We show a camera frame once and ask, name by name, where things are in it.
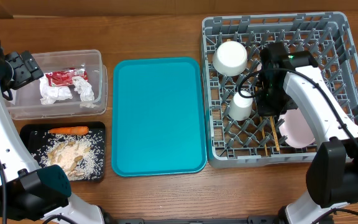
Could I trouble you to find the white napkin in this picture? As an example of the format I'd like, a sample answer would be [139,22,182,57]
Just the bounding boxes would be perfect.
[39,77,73,105]

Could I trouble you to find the red snack wrapper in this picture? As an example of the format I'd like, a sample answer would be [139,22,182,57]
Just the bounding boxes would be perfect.
[44,68,88,86]

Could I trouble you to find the cream shallow bowl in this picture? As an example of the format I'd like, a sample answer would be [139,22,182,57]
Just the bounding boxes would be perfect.
[213,41,247,77]

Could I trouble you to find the cream plastic cup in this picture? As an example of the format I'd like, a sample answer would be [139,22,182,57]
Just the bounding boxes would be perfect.
[228,93,253,121]

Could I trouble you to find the pink round plate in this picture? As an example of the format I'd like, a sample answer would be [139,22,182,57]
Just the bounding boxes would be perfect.
[279,109,315,148]

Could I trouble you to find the orange carrot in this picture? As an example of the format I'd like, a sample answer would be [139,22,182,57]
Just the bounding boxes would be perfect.
[48,126,90,135]

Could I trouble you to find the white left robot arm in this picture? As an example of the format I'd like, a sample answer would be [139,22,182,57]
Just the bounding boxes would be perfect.
[0,41,114,223]

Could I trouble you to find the clear plastic waste bin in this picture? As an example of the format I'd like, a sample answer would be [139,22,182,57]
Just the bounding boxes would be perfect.
[5,49,108,120]

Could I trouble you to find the grey dishwasher rack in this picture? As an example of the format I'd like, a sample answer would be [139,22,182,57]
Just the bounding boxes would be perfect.
[201,12,358,169]

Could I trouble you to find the black waste tray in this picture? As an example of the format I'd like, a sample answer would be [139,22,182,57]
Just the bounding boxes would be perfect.
[20,121,106,182]

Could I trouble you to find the rice and peanut leftovers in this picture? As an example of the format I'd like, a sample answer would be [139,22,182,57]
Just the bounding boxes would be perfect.
[27,128,106,182]

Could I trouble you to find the teal plastic tray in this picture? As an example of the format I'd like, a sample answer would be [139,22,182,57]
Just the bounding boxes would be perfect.
[111,57,207,177]

